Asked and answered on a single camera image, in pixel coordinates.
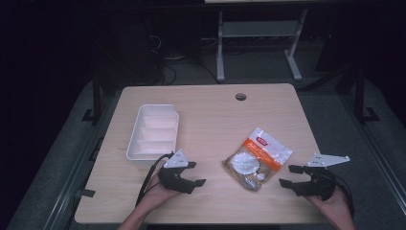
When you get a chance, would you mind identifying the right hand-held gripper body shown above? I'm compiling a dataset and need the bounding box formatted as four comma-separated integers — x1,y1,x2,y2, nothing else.
291,152,351,201

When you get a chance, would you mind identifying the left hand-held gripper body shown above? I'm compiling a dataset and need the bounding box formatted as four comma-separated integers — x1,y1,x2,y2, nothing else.
158,149,195,195

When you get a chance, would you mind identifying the black frame post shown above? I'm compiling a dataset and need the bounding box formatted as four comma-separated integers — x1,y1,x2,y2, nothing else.
80,71,103,126
353,65,381,125

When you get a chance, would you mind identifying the black floor cable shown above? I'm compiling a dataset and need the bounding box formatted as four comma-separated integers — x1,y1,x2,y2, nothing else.
161,54,222,86

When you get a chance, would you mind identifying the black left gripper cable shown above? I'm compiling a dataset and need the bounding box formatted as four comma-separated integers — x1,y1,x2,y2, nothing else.
135,151,175,207

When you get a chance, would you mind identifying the person's right hand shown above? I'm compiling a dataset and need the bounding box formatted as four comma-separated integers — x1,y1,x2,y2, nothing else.
304,191,352,222

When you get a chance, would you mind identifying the orange clear snack packet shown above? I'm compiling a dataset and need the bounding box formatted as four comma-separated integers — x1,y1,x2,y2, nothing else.
222,126,294,193

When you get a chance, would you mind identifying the white divided plastic tray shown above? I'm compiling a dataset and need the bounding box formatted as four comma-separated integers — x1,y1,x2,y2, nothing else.
125,103,180,170

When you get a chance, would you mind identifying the person's left hand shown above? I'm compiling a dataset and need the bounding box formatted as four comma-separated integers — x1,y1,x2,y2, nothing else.
139,172,182,211

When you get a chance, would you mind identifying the black rail bracket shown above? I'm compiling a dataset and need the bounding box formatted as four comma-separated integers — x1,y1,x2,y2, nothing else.
76,188,97,198

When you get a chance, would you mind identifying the aluminium frame rail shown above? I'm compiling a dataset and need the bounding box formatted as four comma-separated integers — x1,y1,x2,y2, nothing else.
336,94,406,207
41,89,124,230

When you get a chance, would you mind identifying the grey metal stand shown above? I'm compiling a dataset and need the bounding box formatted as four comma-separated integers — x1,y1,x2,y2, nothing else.
215,9,309,82

